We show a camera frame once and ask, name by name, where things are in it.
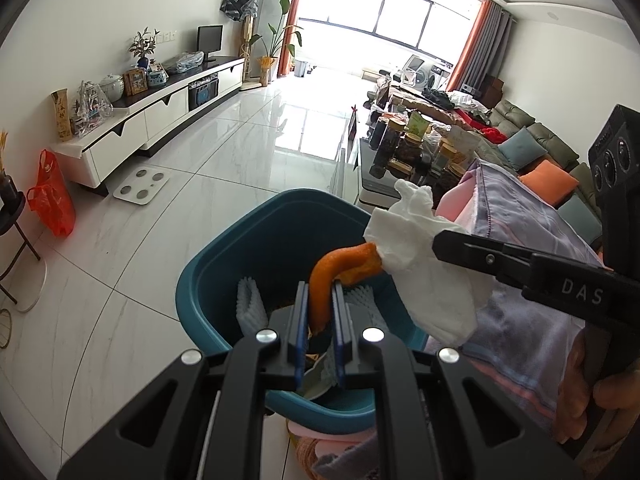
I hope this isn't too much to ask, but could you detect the white round stand base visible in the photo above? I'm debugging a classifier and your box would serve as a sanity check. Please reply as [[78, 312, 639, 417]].
[[15, 259, 48, 313]]

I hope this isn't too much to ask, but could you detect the white black-topped TV cabinet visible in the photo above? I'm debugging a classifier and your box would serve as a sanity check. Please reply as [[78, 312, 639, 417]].
[[50, 56, 247, 197]]

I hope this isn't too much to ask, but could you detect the white tissue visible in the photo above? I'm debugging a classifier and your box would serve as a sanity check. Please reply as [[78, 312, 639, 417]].
[[363, 178, 496, 347]]

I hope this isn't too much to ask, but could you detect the cloth covered standing fan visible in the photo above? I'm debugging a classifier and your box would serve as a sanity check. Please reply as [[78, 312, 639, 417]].
[[220, 0, 260, 91]]

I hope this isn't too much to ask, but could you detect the tall yellow printed box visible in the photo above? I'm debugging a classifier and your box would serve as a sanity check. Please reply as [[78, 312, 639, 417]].
[[51, 89, 73, 142]]

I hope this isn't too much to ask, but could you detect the teal plastic trash bin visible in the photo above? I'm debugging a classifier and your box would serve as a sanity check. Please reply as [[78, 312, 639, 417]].
[[176, 188, 431, 433]]

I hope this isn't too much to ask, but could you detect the white bathroom scale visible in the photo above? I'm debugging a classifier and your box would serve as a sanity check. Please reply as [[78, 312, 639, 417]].
[[113, 167, 172, 206]]

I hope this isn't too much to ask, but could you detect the white round-door dryer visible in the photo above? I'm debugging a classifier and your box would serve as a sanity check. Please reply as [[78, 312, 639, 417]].
[[402, 54, 426, 86]]

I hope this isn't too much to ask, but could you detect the orange peel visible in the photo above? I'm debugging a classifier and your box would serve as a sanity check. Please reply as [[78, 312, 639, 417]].
[[309, 242, 383, 336]]

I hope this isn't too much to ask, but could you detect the pink bed sheet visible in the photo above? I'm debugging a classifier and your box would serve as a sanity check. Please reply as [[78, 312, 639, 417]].
[[434, 169, 483, 223]]

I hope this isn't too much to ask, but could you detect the tall potted leafy plant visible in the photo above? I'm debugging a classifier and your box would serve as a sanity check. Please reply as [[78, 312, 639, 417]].
[[249, 0, 304, 83]]

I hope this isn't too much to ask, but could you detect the white foam fruit net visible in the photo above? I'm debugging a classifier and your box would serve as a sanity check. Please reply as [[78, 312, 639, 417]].
[[236, 277, 271, 337]]

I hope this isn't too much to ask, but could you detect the model ship in plastic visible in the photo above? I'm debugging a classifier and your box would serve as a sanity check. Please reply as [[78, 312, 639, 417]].
[[70, 81, 113, 137]]

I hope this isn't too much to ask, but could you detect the teal cushion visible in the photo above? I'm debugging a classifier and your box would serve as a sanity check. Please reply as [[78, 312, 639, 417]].
[[497, 127, 548, 171], [557, 194, 603, 246]]

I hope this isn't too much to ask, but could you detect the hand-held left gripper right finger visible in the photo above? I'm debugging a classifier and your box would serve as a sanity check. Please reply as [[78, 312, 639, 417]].
[[331, 281, 583, 480]]

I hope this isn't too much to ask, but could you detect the dark vase with dried grass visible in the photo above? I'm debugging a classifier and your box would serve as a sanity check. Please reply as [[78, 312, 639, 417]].
[[0, 130, 18, 201]]

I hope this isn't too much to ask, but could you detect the wooden picture frame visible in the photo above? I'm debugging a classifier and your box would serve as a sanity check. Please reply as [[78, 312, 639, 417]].
[[123, 67, 149, 97]]

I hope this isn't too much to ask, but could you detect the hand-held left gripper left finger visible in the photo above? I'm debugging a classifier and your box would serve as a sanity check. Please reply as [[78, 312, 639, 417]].
[[57, 281, 313, 480]]

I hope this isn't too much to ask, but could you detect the person's right hand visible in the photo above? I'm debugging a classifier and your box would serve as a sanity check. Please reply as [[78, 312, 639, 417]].
[[554, 332, 640, 443]]

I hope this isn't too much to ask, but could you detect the orange cushion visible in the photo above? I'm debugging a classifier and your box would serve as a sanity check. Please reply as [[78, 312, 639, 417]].
[[519, 164, 580, 208]]

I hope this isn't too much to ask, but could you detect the pink cloth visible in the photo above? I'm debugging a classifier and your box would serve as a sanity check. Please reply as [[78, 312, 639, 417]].
[[286, 417, 376, 480]]

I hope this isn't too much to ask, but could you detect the orange and grey curtain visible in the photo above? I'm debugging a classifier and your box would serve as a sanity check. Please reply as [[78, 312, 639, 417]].
[[445, 0, 516, 93]]

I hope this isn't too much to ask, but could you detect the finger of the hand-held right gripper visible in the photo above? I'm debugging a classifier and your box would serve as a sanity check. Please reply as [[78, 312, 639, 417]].
[[432, 229, 536, 288]]

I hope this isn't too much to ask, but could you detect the red plastic bag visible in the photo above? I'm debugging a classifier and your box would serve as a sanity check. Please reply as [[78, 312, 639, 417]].
[[26, 149, 76, 238]]

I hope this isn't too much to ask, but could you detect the green leather sofa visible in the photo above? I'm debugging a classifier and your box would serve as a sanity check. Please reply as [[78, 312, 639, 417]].
[[480, 99, 608, 246]]

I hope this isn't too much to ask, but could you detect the large balcony window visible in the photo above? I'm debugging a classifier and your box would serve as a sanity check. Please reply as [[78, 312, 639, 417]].
[[300, 0, 483, 61]]

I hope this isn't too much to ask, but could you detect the clear plastic wrapped bundle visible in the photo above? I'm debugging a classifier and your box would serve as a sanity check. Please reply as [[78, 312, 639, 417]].
[[162, 51, 205, 73]]

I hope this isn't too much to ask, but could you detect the small plant in blue vase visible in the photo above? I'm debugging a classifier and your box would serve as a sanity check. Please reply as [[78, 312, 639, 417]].
[[128, 27, 160, 70]]

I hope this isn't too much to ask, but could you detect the cluttered long table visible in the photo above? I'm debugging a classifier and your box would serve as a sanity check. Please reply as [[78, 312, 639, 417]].
[[367, 77, 493, 131]]

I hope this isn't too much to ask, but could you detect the dark wooden cabinet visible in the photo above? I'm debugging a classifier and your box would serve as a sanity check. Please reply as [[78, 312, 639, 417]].
[[480, 75, 503, 106]]

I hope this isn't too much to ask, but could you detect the black round side table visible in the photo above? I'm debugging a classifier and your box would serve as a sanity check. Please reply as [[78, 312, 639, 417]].
[[0, 190, 43, 306]]

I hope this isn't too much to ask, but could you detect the white ceramic lidded jar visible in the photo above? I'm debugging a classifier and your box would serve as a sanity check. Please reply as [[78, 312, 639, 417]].
[[99, 74, 124, 102]]

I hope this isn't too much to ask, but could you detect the white washing machine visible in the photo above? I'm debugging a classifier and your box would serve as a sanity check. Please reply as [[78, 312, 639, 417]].
[[422, 62, 448, 90]]

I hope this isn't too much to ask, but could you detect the group of glass jars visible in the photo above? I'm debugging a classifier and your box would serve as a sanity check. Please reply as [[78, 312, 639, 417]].
[[367, 112, 476, 191]]

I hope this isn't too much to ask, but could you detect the black monitor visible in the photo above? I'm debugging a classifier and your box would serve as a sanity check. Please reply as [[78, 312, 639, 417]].
[[196, 25, 224, 63]]

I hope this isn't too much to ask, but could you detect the glass coffee table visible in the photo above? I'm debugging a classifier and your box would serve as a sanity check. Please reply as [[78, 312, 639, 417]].
[[332, 135, 451, 211]]

